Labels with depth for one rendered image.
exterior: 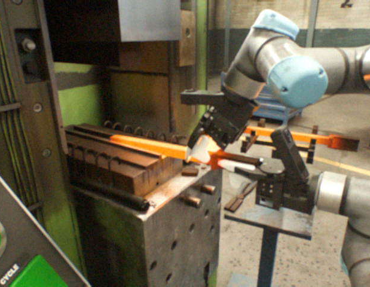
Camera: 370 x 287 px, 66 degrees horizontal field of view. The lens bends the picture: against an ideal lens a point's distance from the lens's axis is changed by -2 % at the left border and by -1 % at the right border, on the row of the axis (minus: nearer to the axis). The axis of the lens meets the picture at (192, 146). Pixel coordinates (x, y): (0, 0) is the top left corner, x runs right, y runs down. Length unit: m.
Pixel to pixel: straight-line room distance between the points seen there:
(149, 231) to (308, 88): 0.44
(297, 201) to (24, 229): 0.47
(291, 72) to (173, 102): 0.61
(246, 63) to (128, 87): 0.63
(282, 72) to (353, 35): 7.87
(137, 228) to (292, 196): 0.34
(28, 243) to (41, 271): 0.04
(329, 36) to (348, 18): 0.55
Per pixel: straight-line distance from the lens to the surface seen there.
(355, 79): 0.51
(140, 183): 0.69
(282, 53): 0.47
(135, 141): 0.79
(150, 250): 0.71
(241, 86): 0.55
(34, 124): 0.66
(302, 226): 1.06
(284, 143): 0.56
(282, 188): 0.60
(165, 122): 1.01
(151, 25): 0.66
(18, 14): 0.65
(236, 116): 0.59
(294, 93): 0.44
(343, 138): 1.07
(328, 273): 1.96
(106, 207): 0.72
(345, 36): 8.35
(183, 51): 0.97
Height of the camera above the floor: 1.28
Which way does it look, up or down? 21 degrees down
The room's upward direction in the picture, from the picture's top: straight up
